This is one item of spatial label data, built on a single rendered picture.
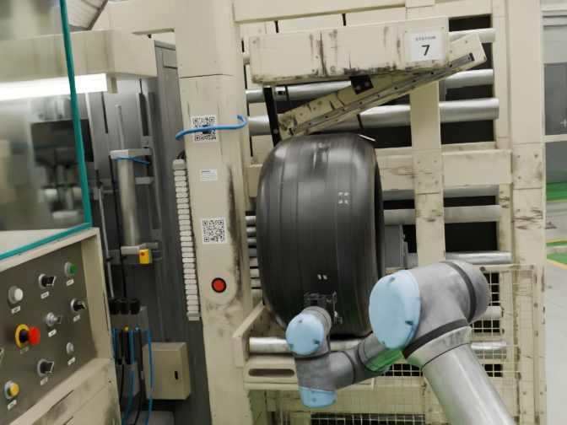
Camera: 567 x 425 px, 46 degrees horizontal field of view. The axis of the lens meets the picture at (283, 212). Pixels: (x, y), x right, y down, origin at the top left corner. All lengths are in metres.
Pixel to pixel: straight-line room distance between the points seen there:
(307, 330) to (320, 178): 0.47
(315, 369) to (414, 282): 0.41
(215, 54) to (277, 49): 0.29
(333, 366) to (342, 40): 1.04
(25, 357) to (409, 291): 0.96
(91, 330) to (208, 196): 0.49
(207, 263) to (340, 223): 0.48
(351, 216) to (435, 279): 0.58
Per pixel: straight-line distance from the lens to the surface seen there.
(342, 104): 2.20
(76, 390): 1.79
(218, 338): 1.99
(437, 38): 2.06
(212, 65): 1.88
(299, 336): 1.36
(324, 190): 1.66
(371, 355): 1.41
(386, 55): 2.06
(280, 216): 1.66
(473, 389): 1.06
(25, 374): 1.69
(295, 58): 2.09
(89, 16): 2.38
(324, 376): 1.41
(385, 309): 1.08
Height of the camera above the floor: 1.53
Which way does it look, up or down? 8 degrees down
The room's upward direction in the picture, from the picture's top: 4 degrees counter-clockwise
